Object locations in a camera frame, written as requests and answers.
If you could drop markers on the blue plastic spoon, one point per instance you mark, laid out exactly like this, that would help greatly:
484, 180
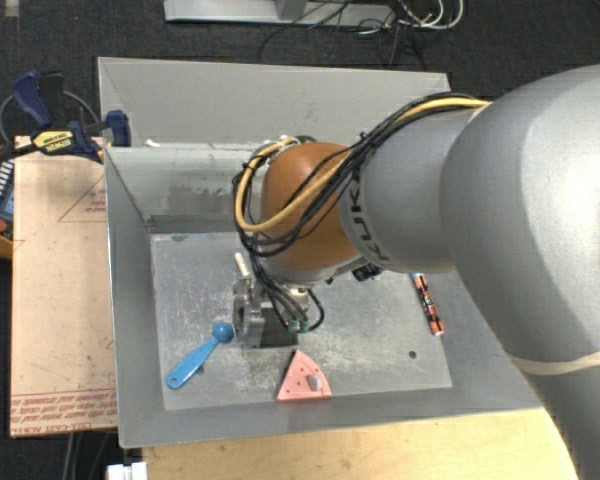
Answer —
195, 363

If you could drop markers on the pink triangular block grey knob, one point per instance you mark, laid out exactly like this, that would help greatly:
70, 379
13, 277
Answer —
300, 380

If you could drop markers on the brown cardboard board red print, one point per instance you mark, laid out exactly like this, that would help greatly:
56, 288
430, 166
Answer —
60, 278

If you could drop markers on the grey metal bin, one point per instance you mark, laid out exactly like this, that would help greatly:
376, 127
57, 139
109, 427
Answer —
190, 113

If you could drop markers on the black cylinder on white bracket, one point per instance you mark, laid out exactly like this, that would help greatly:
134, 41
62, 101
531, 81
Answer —
367, 271

